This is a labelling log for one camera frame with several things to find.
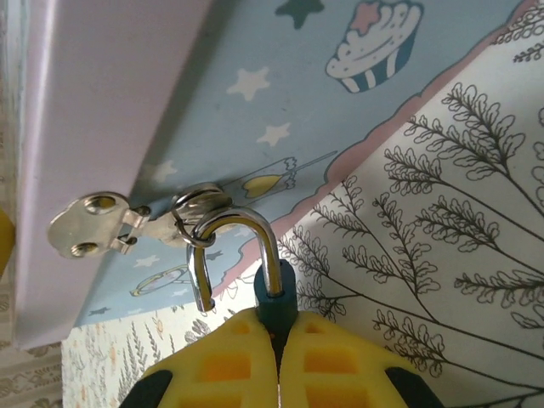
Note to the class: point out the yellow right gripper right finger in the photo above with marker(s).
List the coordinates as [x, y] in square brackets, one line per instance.
[348, 365]

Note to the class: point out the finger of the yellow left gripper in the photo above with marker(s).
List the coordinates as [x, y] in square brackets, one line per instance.
[5, 242]

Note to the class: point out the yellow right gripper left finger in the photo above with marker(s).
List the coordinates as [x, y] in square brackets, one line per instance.
[212, 365]

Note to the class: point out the teal padlock with chrome shackle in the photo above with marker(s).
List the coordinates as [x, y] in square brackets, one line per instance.
[272, 280]

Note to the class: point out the silver metal box hasp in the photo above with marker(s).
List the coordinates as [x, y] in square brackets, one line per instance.
[91, 225]

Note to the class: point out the silver metal staple loop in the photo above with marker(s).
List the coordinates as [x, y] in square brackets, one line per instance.
[200, 204]

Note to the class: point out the blue cartoon tin box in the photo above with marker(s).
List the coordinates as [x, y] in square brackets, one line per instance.
[127, 106]

